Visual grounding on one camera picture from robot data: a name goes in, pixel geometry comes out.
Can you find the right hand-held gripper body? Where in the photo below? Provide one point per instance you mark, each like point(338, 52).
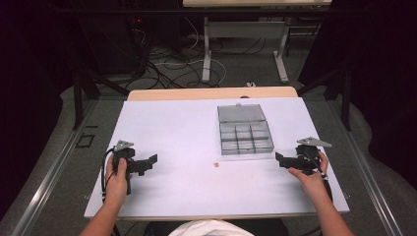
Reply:
point(307, 157)

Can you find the white table mat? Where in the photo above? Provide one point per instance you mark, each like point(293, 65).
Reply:
point(183, 137)

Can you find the person's left hand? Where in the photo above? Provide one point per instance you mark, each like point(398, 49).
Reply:
point(116, 185)

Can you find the white desk with metal legs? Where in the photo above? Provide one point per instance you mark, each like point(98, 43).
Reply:
point(246, 29)

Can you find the dark computer case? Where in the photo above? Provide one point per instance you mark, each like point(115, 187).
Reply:
point(111, 42)

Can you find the person's right hand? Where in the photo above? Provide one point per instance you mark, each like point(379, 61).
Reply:
point(312, 181)

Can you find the person's white shirt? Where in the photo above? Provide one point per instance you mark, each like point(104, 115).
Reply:
point(209, 228)

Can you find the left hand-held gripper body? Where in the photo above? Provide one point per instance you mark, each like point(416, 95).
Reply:
point(130, 156)

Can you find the clear plastic compartment box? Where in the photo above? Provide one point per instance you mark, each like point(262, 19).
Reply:
point(244, 131)

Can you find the black floor hatch frame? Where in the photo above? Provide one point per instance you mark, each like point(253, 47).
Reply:
point(84, 140)

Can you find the black metal stand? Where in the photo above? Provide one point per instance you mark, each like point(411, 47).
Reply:
point(82, 88)
point(341, 85)

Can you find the aluminium floor rail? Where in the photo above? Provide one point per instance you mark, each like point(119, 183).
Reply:
point(49, 177)
point(367, 170)

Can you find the white power strip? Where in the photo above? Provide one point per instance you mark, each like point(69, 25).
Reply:
point(251, 84)

